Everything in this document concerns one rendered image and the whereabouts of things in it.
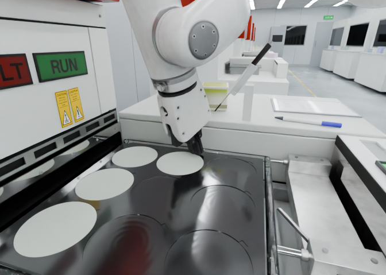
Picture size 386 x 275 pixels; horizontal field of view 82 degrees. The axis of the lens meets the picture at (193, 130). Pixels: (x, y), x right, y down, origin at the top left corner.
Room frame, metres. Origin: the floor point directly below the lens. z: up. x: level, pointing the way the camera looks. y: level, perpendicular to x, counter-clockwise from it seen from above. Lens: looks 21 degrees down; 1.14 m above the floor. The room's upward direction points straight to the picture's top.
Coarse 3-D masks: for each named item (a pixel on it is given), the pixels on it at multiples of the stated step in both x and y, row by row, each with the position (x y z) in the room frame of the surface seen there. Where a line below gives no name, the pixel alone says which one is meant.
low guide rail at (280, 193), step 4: (264, 184) 0.41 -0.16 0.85; (276, 184) 0.41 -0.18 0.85; (280, 184) 0.41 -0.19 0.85; (264, 188) 0.40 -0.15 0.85; (276, 188) 0.40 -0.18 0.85; (280, 188) 0.40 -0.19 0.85; (284, 188) 0.40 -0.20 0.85; (264, 192) 0.40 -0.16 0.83; (276, 192) 0.40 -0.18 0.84; (280, 192) 0.40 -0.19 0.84; (284, 192) 0.39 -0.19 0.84; (264, 196) 0.40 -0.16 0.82; (276, 196) 0.40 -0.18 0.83; (280, 196) 0.39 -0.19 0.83; (284, 196) 0.39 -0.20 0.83; (280, 200) 0.39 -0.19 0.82; (284, 200) 0.39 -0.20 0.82; (288, 200) 0.39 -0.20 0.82
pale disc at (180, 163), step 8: (176, 152) 0.47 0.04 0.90; (184, 152) 0.47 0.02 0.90; (160, 160) 0.43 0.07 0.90; (168, 160) 0.43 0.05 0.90; (176, 160) 0.43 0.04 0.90; (184, 160) 0.43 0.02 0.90; (192, 160) 0.43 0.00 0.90; (200, 160) 0.43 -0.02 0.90; (160, 168) 0.40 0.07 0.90; (168, 168) 0.40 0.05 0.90; (176, 168) 0.40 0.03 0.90; (184, 168) 0.40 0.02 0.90; (192, 168) 0.40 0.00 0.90; (200, 168) 0.40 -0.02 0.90
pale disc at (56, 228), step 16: (48, 208) 0.28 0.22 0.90; (64, 208) 0.28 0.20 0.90; (80, 208) 0.28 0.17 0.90; (32, 224) 0.25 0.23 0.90; (48, 224) 0.25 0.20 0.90; (64, 224) 0.25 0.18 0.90; (80, 224) 0.25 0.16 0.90; (16, 240) 0.22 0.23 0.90; (32, 240) 0.22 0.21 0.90; (48, 240) 0.22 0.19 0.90; (64, 240) 0.22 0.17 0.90; (32, 256) 0.19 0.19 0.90
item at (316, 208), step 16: (288, 176) 0.40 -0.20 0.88; (304, 176) 0.40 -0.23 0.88; (320, 176) 0.40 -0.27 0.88; (288, 192) 0.37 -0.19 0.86; (304, 192) 0.34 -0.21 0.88; (320, 192) 0.34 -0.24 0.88; (336, 192) 0.34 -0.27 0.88; (304, 208) 0.30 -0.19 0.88; (320, 208) 0.30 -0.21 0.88; (336, 208) 0.30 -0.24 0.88; (304, 224) 0.27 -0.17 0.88; (320, 224) 0.27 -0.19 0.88; (336, 224) 0.27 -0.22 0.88; (352, 224) 0.27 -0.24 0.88; (304, 240) 0.24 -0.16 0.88; (336, 240) 0.24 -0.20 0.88; (352, 240) 0.24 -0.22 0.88; (304, 272) 0.20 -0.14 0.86
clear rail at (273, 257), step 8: (264, 160) 0.43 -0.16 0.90; (264, 168) 0.40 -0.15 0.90; (264, 176) 0.37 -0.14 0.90; (272, 184) 0.34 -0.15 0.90; (272, 192) 0.32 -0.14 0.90; (272, 200) 0.29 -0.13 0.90; (272, 208) 0.28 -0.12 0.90; (272, 216) 0.26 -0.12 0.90; (272, 224) 0.24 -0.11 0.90; (272, 232) 0.23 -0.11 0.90; (272, 240) 0.22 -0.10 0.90; (272, 248) 0.20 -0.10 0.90; (272, 256) 0.19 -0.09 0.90; (272, 264) 0.18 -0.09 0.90; (272, 272) 0.17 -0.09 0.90
